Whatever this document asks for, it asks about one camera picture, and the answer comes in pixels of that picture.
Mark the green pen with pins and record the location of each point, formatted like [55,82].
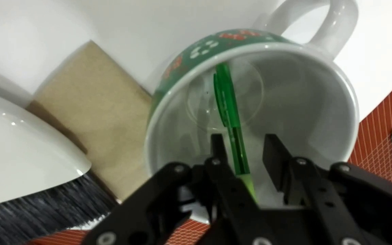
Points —
[227,109]

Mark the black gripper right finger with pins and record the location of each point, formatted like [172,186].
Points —
[283,168]

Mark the white mug with green band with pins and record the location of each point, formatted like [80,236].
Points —
[295,104]

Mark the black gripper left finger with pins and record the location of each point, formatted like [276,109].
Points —
[223,175]

